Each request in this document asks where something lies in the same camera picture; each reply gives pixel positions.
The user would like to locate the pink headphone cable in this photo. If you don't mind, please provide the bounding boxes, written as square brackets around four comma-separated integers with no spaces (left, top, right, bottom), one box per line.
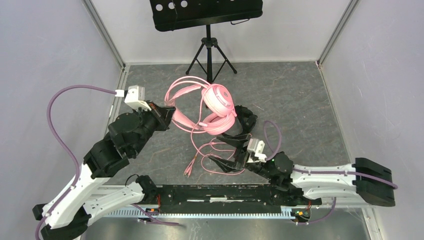
[183,92,248,178]

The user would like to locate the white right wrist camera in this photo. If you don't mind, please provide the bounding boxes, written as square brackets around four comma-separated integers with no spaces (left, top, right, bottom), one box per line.
[246,138,267,164]

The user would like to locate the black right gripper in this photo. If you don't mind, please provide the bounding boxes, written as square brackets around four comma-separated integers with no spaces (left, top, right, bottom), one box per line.
[208,133,273,180]

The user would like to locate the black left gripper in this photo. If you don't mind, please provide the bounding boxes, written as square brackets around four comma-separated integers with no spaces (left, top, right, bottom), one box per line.
[130,99,176,156]

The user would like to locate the pink headphones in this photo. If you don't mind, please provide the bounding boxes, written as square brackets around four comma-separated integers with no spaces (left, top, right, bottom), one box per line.
[164,75,238,136]

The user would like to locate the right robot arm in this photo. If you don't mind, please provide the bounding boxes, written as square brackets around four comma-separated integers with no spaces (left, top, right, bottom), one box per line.
[210,134,398,207]

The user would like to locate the black headphones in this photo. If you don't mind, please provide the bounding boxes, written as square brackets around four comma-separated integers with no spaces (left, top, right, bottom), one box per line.
[221,105,258,138]

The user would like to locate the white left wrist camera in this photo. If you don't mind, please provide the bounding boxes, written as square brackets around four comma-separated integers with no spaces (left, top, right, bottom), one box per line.
[115,85,152,111]

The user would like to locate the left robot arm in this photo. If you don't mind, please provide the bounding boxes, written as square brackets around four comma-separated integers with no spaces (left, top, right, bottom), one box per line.
[32,101,195,240]

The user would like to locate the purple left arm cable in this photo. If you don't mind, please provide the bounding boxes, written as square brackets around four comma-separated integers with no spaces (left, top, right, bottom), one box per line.
[34,84,118,240]

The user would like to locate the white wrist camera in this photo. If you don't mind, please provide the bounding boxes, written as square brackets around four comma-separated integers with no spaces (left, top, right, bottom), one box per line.
[246,138,267,164]
[115,85,152,111]

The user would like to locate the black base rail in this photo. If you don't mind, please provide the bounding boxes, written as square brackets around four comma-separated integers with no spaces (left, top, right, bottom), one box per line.
[139,184,322,214]

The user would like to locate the black music stand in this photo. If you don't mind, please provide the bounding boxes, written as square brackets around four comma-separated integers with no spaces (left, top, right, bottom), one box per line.
[149,0,264,84]

